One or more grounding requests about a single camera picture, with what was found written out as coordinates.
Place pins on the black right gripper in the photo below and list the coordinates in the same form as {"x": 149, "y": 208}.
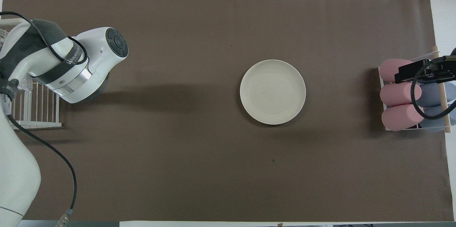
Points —
{"x": 449, "y": 70}

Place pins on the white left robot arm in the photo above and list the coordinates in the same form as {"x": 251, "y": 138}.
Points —
{"x": 92, "y": 52}

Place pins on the cream round plate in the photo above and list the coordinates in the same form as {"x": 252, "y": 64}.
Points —
{"x": 273, "y": 92}

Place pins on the pink plastic cup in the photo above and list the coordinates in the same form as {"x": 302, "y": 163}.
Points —
{"x": 400, "y": 117}
{"x": 397, "y": 94}
{"x": 386, "y": 70}

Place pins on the blue plastic cup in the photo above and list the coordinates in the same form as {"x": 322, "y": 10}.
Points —
{"x": 434, "y": 122}
{"x": 431, "y": 95}

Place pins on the small white cup rack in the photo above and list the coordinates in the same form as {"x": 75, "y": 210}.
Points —
{"x": 446, "y": 120}

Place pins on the brown table mat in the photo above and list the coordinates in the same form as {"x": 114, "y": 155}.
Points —
{"x": 178, "y": 59}

